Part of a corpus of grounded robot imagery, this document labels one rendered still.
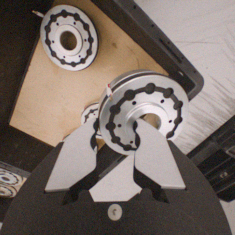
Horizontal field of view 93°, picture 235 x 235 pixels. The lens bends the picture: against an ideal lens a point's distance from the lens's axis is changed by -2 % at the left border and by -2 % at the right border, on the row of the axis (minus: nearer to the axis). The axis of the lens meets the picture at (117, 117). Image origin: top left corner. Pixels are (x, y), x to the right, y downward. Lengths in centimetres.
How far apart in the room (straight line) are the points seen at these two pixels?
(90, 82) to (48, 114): 15
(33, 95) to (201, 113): 58
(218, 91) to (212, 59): 12
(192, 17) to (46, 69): 41
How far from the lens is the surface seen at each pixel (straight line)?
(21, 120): 42
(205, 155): 137
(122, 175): 73
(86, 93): 30
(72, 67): 26
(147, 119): 16
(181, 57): 20
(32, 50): 33
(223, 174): 145
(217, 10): 50
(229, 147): 102
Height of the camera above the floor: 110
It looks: 60 degrees down
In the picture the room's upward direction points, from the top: 179 degrees clockwise
